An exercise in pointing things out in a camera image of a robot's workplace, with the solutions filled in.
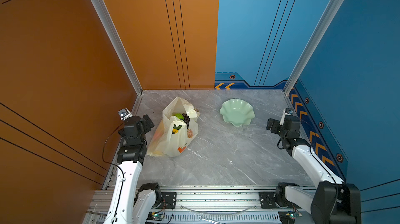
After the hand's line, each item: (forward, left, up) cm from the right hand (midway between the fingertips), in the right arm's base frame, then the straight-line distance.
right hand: (276, 121), depth 87 cm
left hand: (-6, +72, +12) cm, 74 cm away
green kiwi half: (+9, +57, -6) cm, 58 cm away
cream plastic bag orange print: (-15, +60, +5) cm, 62 cm away
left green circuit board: (-42, +63, -14) cm, 77 cm away
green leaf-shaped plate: (+16, +18, -11) cm, 26 cm away
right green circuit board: (-42, +1, -14) cm, 44 cm away
